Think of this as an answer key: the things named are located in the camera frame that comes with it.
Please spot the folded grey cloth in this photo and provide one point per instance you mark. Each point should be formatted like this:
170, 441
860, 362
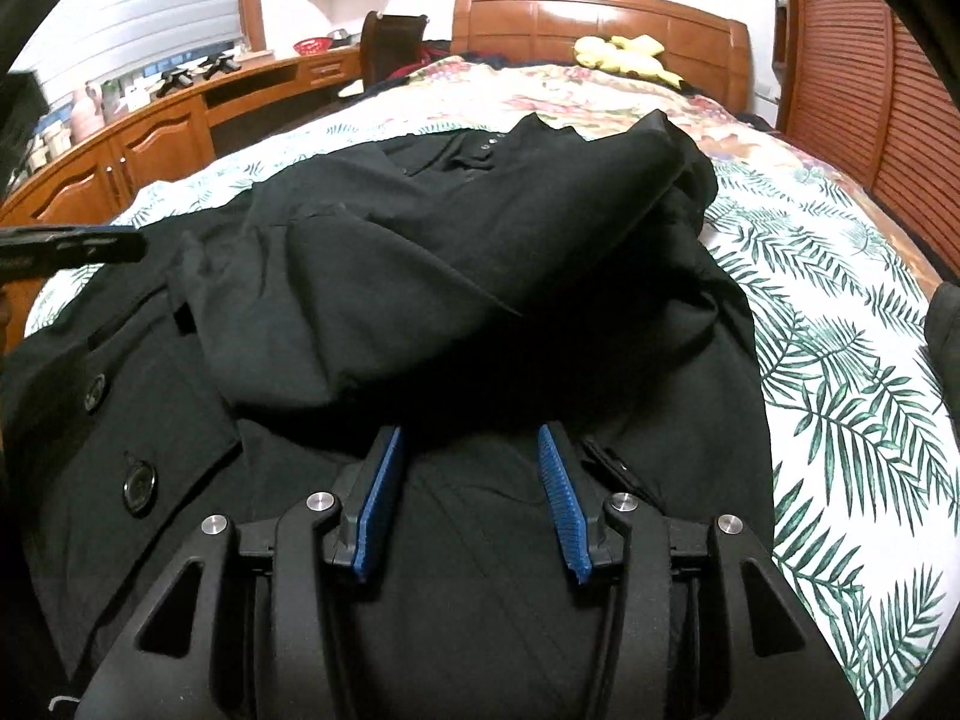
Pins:
946, 330

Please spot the yellow plush toy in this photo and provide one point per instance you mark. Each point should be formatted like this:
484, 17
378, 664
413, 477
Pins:
622, 56

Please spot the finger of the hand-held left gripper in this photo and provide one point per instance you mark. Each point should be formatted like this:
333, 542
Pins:
75, 246

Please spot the wooden bed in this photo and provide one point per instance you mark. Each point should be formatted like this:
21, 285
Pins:
585, 22

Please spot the floral blanket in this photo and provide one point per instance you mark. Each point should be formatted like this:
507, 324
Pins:
585, 101

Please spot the grey roll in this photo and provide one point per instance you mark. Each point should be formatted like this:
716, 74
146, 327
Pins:
339, 37

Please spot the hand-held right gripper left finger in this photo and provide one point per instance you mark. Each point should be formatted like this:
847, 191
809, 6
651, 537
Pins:
379, 495

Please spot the black gadget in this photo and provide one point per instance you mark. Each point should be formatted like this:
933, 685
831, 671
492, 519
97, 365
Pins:
219, 64
180, 77

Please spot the window with grey blind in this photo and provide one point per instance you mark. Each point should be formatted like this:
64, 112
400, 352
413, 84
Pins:
150, 0

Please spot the pink thermos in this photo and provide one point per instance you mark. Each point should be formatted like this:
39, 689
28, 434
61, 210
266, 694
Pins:
85, 116

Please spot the wooden louvred wardrobe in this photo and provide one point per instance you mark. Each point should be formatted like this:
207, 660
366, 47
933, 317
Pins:
847, 52

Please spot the dark wooden chair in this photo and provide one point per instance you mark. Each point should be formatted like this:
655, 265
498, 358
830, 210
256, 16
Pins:
390, 45

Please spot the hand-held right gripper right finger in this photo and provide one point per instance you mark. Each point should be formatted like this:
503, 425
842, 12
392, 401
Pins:
562, 510

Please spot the black buttoned coat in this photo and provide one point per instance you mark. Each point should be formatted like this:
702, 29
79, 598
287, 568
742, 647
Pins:
375, 300

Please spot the wooden desk with cabinets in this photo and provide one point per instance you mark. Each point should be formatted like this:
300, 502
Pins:
165, 127

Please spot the red basket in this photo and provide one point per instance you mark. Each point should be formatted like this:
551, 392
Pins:
311, 45

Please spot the white jar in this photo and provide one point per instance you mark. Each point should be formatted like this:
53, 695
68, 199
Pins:
60, 136
41, 150

